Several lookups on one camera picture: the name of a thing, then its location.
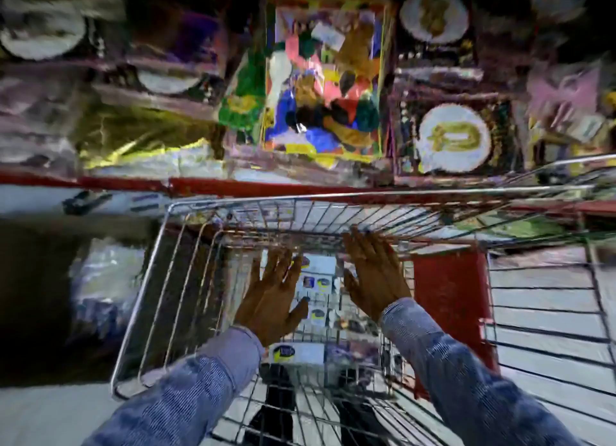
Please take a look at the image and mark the clear plastic bags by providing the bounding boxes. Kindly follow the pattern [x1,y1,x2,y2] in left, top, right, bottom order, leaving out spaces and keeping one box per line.
[69,238,148,336]

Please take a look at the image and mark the green patterned packet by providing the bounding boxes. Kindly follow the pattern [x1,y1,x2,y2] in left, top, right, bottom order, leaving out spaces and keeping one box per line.
[452,212,586,242]

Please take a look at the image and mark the foil packet small round label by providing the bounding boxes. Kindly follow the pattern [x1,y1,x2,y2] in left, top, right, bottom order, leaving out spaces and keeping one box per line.
[397,0,475,69]

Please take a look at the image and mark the pile of silver foil packets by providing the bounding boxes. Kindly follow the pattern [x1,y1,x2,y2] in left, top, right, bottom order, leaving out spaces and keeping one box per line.
[0,65,97,177]

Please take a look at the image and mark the wire shopping cart red panel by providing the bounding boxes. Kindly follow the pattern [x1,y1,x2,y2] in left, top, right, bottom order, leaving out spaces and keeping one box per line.
[109,154,616,446]

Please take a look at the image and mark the person's left hand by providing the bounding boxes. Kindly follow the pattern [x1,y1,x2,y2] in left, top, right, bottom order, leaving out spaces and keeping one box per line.
[233,247,310,348]

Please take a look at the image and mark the person's left forearm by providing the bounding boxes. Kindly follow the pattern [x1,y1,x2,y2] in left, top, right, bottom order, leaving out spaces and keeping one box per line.
[81,325,266,446]

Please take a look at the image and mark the person's dark trousers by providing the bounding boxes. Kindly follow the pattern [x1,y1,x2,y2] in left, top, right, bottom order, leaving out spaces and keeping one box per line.
[243,363,391,446]

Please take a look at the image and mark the foil packet large round label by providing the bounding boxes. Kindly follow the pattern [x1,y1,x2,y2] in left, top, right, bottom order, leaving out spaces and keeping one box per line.
[394,94,523,177]

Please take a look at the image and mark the purple packet white round label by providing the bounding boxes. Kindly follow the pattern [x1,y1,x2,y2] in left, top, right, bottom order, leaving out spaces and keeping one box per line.
[127,12,227,105]

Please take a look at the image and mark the gold foil packets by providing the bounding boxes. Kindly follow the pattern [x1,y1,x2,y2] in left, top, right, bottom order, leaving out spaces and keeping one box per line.
[79,108,227,172]

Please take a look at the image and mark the pink packet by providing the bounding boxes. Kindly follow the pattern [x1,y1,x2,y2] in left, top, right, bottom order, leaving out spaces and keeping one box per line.
[524,65,608,172]

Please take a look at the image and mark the colourful balloon packet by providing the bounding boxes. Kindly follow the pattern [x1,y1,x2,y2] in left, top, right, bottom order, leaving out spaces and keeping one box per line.
[262,0,391,165]

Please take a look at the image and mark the person's right forearm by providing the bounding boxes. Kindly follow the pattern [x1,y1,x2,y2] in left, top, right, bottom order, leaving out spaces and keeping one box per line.
[377,297,586,446]

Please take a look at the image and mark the dark packet white round label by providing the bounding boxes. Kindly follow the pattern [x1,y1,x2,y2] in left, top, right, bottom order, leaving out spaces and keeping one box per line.
[0,0,126,66]

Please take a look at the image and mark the foil boxes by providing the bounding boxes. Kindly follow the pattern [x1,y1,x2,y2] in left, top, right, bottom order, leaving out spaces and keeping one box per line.
[262,253,400,367]

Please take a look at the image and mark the person's right hand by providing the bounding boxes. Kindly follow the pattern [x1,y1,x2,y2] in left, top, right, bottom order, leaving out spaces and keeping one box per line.
[341,225,414,322]

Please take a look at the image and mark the red metal shelf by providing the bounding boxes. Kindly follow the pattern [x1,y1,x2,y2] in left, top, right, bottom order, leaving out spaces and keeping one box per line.
[0,0,616,268]

